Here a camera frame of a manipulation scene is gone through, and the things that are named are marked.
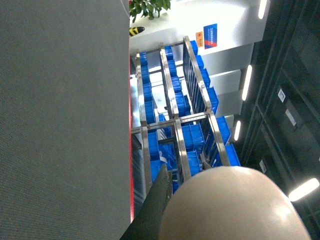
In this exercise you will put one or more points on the orange wall sign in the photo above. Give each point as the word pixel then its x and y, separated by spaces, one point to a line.
pixel 199 39

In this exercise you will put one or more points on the stainless steel shelf rack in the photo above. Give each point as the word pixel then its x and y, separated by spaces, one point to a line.
pixel 199 95

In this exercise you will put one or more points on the beige plastic scoop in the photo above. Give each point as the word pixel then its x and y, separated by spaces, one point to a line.
pixel 231 203

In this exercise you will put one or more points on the blue red wall sign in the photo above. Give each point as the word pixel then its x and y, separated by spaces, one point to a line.
pixel 210 36

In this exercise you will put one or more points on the green potted plant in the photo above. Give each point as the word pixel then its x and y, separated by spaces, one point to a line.
pixel 149 9

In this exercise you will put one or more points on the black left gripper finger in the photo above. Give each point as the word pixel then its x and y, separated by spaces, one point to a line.
pixel 146 225

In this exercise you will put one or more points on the yellow black striped bollard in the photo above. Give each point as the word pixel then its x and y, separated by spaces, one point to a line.
pixel 133 31

